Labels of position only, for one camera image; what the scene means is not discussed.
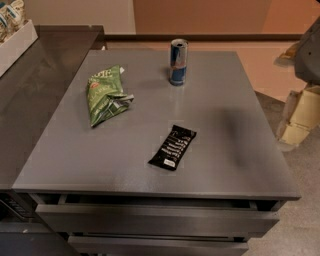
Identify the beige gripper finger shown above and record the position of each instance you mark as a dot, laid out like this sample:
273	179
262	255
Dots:
288	110
292	134

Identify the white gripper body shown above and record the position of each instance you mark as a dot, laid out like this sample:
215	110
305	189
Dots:
308	60

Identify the blue silver Red Bull can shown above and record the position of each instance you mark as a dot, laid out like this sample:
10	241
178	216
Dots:
178	61

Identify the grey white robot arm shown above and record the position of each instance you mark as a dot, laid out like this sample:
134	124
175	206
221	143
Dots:
305	55

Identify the black snack bar wrapper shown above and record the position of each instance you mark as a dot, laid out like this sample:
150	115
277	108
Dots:
173	148

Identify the upper grey drawer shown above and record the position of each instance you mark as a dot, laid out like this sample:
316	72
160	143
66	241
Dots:
158	221

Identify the grey drawer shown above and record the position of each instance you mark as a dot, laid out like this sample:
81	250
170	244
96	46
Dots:
158	221
155	247

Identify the grey drawer cabinet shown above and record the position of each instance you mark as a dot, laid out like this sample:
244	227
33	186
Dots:
233	163

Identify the green chip bag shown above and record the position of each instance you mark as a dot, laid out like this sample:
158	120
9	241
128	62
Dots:
105	95

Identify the lower grey drawer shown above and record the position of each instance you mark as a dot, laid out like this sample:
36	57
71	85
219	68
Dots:
155	247

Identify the dark side counter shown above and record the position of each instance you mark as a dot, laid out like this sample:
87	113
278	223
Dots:
32	88

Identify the white snack tray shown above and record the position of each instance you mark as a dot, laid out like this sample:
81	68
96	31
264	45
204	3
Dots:
13	48

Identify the snack packets in tray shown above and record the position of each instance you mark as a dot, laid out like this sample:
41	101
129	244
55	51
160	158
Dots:
12	18

